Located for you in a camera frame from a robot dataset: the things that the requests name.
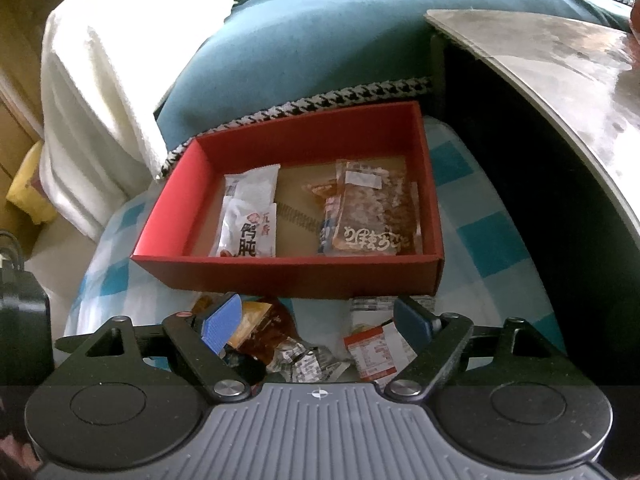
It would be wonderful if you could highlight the orange snack packet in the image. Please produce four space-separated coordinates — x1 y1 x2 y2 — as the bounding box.
192 295 271 351

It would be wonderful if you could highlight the white packet with red characters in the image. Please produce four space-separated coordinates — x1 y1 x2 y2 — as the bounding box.
209 196 278 258

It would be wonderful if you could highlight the grey-white barcode snack packet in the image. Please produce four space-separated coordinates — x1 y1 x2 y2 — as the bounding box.
223 164 281 206

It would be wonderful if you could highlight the white blanket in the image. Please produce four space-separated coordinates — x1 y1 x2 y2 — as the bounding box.
39 0 236 243

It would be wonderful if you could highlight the red cardboard box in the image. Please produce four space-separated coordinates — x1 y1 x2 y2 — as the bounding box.
130 101 445 297

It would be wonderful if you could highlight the orange-brown cartoon snack packet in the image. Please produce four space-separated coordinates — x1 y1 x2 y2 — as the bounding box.
325 182 421 257

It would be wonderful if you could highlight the brown meat snack packet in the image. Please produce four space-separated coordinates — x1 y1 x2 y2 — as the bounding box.
235 300 351 386

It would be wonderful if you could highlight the wooden cabinet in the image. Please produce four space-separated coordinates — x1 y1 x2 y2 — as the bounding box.
0 0 101 191

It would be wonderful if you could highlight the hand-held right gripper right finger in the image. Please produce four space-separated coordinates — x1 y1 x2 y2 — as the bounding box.
385 296 556 403

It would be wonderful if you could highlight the teal blanket with houndstooth trim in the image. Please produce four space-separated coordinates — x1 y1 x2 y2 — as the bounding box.
152 0 636 181

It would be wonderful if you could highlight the dark table with glossy top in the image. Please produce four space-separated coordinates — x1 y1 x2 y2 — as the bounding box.
424 9 640 396

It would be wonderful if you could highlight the yellow and red snack packet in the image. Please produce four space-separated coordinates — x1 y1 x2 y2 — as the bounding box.
302 182 341 201

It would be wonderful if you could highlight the yellow bag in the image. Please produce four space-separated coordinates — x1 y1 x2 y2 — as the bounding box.
6 140 58 226

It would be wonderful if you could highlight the blue and white checked sheet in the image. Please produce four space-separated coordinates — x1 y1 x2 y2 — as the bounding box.
65 115 568 396

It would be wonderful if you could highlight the white and red snack packet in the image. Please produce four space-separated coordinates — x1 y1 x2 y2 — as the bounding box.
344 296 436 378

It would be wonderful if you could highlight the blue snack packet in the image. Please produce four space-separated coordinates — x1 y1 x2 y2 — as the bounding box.
316 195 343 253

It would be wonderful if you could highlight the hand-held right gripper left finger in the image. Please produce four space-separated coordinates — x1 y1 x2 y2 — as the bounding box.
82 291 252 404

